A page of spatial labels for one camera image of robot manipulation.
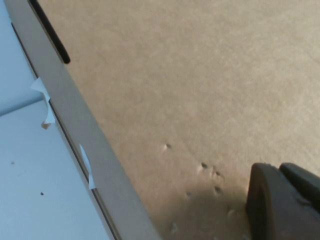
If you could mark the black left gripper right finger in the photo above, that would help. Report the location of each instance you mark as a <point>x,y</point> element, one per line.
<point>305,185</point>

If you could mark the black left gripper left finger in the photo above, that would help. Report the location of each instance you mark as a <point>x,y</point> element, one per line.
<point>270,212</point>

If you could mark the cardboard drawer with window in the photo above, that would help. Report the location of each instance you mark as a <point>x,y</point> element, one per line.
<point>175,87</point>

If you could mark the white paper tape scrap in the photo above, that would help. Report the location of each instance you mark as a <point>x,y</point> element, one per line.
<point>37,86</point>
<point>87,162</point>

